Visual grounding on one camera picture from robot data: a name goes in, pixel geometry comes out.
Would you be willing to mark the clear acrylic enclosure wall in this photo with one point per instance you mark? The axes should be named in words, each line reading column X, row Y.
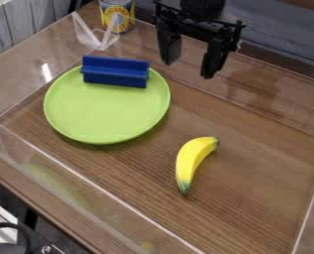
column 111, row 195

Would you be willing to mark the blue plastic block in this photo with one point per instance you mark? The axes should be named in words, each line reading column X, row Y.
column 115, row 71

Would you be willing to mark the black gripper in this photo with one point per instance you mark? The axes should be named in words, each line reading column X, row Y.
column 203, row 19

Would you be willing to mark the black device with knob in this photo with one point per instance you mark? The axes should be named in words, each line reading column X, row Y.
column 48, row 242

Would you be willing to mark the yellow toy banana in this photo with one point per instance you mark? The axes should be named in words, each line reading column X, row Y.
column 191, row 156

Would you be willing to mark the green round plate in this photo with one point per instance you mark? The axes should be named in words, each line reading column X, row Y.
column 101, row 114

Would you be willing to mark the yellow printed tin can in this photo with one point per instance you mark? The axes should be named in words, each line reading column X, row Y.
column 117, row 13

